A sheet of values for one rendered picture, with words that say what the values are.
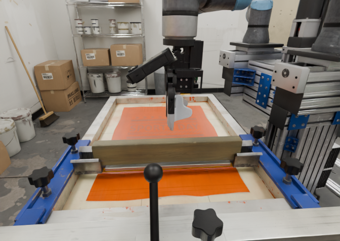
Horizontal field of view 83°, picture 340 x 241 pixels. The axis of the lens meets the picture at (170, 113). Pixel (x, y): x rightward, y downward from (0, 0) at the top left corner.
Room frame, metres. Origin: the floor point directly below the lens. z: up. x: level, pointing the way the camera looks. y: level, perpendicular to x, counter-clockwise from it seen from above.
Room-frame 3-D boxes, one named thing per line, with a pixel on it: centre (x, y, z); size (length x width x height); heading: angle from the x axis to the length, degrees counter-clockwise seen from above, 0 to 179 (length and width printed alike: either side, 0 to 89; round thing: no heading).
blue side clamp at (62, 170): (0.40, 0.28, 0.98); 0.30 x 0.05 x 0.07; 4
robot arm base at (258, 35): (1.25, -0.52, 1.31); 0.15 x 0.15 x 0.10
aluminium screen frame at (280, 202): (0.66, 0.02, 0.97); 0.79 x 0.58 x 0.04; 4
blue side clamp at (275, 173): (0.44, -0.28, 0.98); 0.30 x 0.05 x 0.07; 4
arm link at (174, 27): (0.45, -0.02, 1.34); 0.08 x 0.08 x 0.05
